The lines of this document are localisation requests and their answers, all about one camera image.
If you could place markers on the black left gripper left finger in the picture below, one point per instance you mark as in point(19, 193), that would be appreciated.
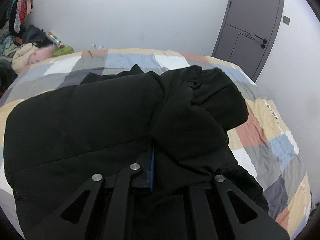
point(88, 214)

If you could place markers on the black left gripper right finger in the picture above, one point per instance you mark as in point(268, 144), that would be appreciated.
point(223, 211)

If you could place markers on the black padded jacket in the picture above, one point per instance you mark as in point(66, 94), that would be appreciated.
point(56, 141)

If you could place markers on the dark clothes pile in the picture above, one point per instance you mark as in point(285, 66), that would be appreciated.
point(33, 35)

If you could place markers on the red hanging clothes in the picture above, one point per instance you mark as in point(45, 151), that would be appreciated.
point(23, 8)

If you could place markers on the patchwork checkered bed quilt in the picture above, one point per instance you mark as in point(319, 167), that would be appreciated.
point(264, 145)

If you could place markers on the cream fleece garment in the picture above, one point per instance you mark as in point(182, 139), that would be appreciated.
point(22, 56)

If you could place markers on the pink plush garment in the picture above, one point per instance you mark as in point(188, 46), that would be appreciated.
point(42, 54)

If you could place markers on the green tissue box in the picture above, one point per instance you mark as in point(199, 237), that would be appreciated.
point(63, 51)

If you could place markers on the grey room door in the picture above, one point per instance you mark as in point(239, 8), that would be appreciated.
point(236, 42)

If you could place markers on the black door handle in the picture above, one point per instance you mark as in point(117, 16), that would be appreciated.
point(263, 41)

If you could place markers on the small grey wall plate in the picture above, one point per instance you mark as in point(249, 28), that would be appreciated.
point(286, 20)

